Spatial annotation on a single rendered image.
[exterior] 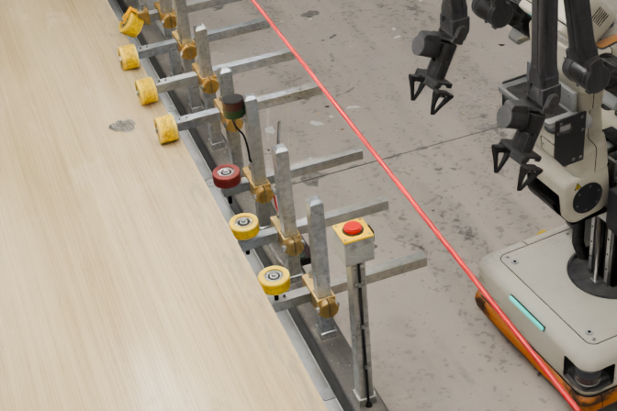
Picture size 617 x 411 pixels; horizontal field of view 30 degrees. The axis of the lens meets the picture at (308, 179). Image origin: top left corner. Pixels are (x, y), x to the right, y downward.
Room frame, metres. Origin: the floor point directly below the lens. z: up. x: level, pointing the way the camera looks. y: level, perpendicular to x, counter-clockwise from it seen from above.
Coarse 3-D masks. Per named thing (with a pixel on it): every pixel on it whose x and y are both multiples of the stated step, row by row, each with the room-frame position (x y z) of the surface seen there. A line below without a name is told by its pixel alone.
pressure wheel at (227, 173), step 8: (216, 168) 2.75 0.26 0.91; (224, 168) 2.75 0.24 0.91; (232, 168) 2.74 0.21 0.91; (216, 176) 2.71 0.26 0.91; (224, 176) 2.70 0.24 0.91; (232, 176) 2.70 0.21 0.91; (240, 176) 2.72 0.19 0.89; (216, 184) 2.70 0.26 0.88; (224, 184) 2.69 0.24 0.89; (232, 184) 2.69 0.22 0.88
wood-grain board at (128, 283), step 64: (0, 0) 4.04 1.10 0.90; (64, 0) 3.99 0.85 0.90; (0, 64) 3.52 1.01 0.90; (64, 64) 3.48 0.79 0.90; (0, 128) 3.09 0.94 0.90; (64, 128) 3.06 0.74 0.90; (0, 192) 2.74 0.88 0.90; (64, 192) 2.71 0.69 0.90; (128, 192) 2.68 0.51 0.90; (192, 192) 2.65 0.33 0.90; (0, 256) 2.44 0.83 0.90; (64, 256) 2.41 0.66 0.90; (128, 256) 2.39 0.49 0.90; (192, 256) 2.36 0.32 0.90; (0, 320) 2.18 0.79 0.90; (64, 320) 2.15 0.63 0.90; (128, 320) 2.13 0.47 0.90; (192, 320) 2.11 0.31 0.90; (256, 320) 2.09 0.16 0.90; (0, 384) 1.95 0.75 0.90; (64, 384) 1.93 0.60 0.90; (128, 384) 1.91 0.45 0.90; (192, 384) 1.89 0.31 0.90; (256, 384) 1.87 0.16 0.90
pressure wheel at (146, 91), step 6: (144, 78) 3.19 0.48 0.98; (150, 78) 3.18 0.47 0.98; (138, 84) 3.15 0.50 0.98; (144, 84) 3.15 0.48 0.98; (150, 84) 3.15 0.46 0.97; (138, 90) 3.15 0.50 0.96; (144, 90) 3.14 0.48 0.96; (150, 90) 3.14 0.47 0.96; (156, 90) 3.15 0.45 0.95; (138, 96) 3.18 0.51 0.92; (144, 96) 3.13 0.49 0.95; (150, 96) 3.14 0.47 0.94; (156, 96) 3.14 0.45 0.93; (144, 102) 3.13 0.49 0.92; (150, 102) 3.14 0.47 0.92
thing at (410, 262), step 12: (420, 252) 2.37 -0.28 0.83; (384, 264) 2.34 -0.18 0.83; (396, 264) 2.33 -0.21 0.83; (408, 264) 2.34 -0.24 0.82; (420, 264) 2.35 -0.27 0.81; (372, 276) 2.31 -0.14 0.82; (384, 276) 2.32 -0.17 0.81; (300, 288) 2.28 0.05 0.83; (336, 288) 2.28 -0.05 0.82; (288, 300) 2.23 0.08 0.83; (300, 300) 2.25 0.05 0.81; (276, 312) 2.22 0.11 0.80
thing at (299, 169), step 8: (336, 152) 2.84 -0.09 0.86; (344, 152) 2.84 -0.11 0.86; (352, 152) 2.83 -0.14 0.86; (360, 152) 2.84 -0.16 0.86; (312, 160) 2.81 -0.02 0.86; (320, 160) 2.81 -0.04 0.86; (328, 160) 2.81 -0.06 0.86; (336, 160) 2.81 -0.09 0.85; (344, 160) 2.82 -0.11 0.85; (352, 160) 2.83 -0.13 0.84; (296, 168) 2.78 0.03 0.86; (304, 168) 2.78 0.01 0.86; (312, 168) 2.79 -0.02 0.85; (320, 168) 2.80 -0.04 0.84; (328, 168) 2.80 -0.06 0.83; (272, 176) 2.75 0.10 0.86; (296, 176) 2.77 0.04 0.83; (240, 184) 2.72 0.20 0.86; (248, 184) 2.73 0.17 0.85; (224, 192) 2.71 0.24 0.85; (232, 192) 2.71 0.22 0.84; (240, 192) 2.72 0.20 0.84
